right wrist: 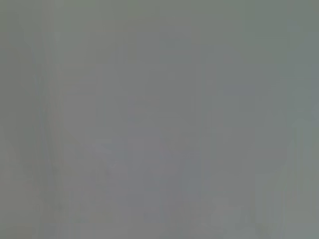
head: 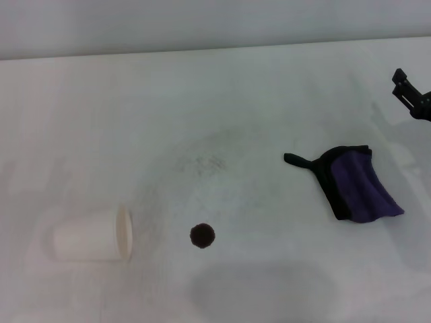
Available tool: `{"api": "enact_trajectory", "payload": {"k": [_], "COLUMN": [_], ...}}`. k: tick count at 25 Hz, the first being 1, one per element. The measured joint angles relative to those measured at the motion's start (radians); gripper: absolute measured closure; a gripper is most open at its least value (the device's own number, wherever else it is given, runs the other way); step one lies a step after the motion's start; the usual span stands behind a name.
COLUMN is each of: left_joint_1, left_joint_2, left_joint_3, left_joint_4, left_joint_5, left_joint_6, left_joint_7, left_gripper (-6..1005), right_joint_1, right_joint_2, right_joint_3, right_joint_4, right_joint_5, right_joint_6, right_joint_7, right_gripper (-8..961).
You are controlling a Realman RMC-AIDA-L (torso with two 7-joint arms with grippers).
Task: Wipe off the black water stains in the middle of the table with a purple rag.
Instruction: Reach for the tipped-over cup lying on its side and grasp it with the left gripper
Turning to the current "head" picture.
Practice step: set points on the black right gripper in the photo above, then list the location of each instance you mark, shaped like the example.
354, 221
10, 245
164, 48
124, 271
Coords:
424, 107

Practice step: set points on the purple rag with black edge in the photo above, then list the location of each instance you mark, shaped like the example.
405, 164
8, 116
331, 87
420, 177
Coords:
360, 188

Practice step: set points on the white paper cup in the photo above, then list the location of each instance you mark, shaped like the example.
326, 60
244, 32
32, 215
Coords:
91, 235

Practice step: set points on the black water stain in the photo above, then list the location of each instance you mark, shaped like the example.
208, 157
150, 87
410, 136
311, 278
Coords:
202, 236

